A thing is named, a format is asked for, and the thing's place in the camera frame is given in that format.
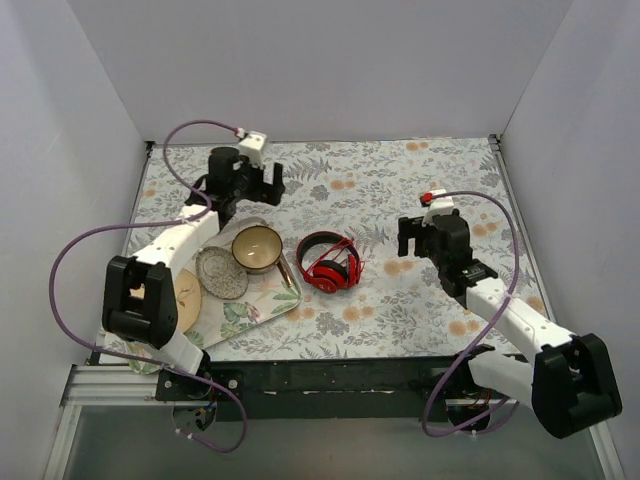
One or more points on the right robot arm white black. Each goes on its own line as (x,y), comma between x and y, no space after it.
(530,340)

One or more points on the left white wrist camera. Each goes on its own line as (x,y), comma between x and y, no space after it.
(252,145)

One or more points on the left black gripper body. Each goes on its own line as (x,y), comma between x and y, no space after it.
(265,181)

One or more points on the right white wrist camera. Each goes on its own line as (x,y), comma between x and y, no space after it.
(436,202)

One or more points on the beige ceramic bowl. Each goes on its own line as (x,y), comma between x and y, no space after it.
(257,249)

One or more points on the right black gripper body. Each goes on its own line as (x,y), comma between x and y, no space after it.
(416,238)

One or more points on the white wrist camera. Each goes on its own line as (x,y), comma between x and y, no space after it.
(252,145)
(436,202)

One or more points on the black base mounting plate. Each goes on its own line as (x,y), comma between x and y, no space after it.
(373,388)

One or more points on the yellow bird plate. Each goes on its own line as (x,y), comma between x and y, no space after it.
(188,295)

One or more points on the red black headphones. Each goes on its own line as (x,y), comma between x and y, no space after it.
(338,268)

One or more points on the speckled grey saucer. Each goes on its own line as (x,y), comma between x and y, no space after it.
(220,274)

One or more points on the copper spoon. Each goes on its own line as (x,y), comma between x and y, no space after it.
(286,274)

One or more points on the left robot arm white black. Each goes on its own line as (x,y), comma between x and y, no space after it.
(139,299)

